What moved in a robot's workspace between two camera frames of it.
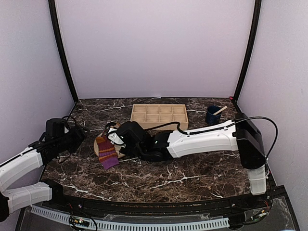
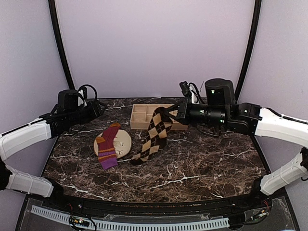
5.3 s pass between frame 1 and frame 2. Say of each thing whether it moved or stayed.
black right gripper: moved
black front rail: stayed
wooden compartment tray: stayed
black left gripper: moved
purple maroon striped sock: stayed
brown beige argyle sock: moved
